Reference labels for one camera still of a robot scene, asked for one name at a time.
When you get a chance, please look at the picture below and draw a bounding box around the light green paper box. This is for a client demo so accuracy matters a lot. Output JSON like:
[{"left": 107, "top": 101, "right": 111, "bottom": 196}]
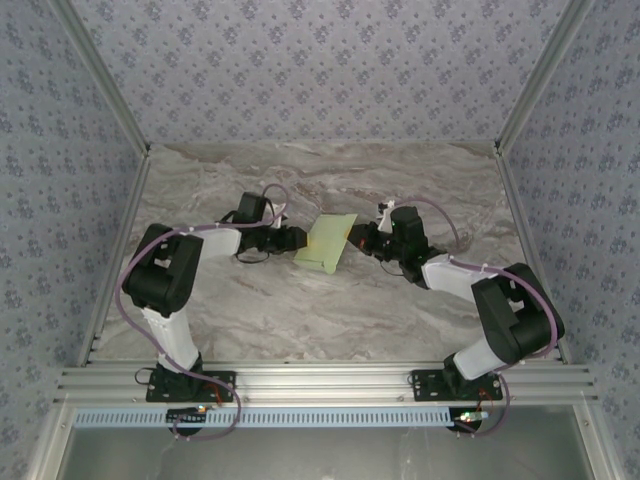
[{"left": 293, "top": 213, "right": 359, "bottom": 276}]

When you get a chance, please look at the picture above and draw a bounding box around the black controller board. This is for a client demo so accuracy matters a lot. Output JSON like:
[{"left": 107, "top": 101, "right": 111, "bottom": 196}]
[
  {"left": 166, "top": 407, "right": 210, "bottom": 425},
  {"left": 452, "top": 409, "right": 489, "bottom": 432}
]

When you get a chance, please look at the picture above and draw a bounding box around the grey metal sheet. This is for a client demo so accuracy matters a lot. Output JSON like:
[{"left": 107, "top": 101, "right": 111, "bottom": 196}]
[{"left": 24, "top": 404, "right": 621, "bottom": 480}]

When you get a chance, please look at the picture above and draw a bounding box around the aluminium table side rail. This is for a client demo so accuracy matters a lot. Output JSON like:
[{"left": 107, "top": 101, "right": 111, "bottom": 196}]
[
  {"left": 74, "top": 149, "right": 151, "bottom": 369},
  {"left": 494, "top": 147, "right": 574, "bottom": 365}
]

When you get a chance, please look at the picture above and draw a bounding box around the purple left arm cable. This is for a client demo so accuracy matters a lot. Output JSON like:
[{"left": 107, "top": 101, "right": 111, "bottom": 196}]
[{"left": 115, "top": 183, "right": 291, "bottom": 442}]

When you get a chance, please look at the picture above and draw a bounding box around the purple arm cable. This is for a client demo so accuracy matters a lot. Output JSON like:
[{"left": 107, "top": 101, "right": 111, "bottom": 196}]
[
  {"left": 115, "top": 183, "right": 291, "bottom": 442},
  {"left": 382, "top": 197, "right": 566, "bottom": 439}
]

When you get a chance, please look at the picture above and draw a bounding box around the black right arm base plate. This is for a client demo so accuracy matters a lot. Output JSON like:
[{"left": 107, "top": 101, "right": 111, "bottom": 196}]
[{"left": 409, "top": 368, "right": 504, "bottom": 402}]

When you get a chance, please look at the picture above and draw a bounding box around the aluminium mounting rail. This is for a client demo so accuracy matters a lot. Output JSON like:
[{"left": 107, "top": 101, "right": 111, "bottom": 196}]
[{"left": 57, "top": 362, "right": 599, "bottom": 405}]

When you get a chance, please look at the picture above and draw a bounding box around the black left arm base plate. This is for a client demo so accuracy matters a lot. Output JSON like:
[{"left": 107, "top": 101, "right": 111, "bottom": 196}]
[{"left": 145, "top": 369, "right": 237, "bottom": 404}]

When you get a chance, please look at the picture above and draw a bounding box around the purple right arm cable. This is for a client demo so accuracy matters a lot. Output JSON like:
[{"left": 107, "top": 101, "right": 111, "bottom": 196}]
[{"left": 382, "top": 197, "right": 566, "bottom": 439}]

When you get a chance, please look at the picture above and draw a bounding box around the white slotted cable duct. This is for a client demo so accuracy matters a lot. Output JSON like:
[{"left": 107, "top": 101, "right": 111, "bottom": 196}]
[{"left": 74, "top": 407, "right": 456, "bottom": 429}]

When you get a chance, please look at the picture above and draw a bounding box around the aluminium frame post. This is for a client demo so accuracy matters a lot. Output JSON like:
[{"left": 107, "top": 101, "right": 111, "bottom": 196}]
[
  {"left": 49, "top": 0, "right": 152, "bottom": 157},
  {"left": 493, "top": 0, "right": 597, "bottom": 157}
]

